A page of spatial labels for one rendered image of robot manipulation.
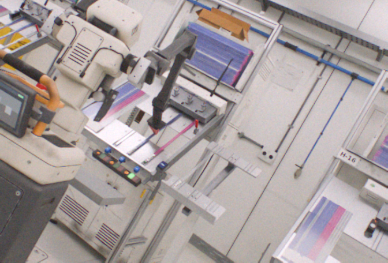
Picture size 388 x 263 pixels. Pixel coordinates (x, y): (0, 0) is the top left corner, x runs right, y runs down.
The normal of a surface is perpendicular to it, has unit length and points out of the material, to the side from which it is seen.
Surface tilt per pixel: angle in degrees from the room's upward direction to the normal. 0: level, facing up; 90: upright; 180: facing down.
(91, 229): 90
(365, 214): 44
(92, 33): 82
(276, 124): 90
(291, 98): 90
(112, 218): 90
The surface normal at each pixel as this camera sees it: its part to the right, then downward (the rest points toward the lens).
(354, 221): 0.11, -0.75
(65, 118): -0.07, -0.18
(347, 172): -0.35, -0.18
